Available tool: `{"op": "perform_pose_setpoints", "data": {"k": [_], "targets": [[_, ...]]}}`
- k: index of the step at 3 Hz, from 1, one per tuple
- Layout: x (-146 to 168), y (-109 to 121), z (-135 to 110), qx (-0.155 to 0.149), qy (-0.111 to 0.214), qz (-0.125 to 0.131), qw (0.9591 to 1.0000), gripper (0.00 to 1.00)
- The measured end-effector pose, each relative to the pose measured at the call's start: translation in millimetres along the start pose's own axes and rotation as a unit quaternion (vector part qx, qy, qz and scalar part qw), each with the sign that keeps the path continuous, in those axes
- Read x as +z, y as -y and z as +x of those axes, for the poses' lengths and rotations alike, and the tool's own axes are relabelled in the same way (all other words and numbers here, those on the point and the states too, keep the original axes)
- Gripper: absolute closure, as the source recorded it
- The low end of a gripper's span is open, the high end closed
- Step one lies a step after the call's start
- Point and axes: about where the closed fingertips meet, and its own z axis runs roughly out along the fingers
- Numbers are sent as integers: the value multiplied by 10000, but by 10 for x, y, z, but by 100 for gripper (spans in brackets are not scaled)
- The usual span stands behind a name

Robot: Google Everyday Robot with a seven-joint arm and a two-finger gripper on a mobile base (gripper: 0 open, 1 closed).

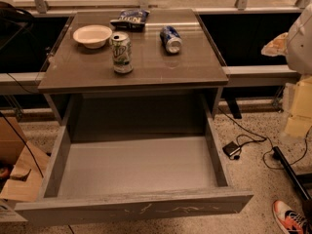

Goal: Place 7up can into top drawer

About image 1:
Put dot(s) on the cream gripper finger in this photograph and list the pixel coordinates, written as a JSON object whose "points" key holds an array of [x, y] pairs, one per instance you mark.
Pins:
{"points": [[276, 47]]}

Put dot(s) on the open grey top drawer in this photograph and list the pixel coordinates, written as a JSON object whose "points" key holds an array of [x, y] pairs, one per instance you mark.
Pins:
{"points": [[131, 158]]}

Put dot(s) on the blue soda can lying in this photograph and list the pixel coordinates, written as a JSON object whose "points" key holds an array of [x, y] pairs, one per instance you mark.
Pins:
{"points": [[170, 39]]}

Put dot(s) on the black power adapter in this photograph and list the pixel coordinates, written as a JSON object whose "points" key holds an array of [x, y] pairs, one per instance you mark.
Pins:
{"points": [[231, 148]]}

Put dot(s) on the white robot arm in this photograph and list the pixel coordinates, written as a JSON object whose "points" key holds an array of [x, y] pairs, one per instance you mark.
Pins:
{"points": [[296, 46]]}

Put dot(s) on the blue chip bag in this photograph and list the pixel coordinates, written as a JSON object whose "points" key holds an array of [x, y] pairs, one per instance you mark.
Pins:
{"points": [[131, 19]]}

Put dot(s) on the orange white sneaker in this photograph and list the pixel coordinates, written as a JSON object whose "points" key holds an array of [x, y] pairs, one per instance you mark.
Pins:
{"points": [[289, 221]]}

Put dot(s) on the brown cardboard box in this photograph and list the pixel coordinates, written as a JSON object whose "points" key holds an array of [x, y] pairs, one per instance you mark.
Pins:
{"points": [[29, 162]]}

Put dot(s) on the green 7up can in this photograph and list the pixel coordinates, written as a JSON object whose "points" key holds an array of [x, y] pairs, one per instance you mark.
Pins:
{"points": [[121, 48]]}

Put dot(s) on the white paper bowl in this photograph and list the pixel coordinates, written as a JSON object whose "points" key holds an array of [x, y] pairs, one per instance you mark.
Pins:
{"points": [[92, 36]]}

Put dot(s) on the black metal stand leg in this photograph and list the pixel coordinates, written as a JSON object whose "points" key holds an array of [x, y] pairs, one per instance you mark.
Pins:
{"points": [[302, 183]]}

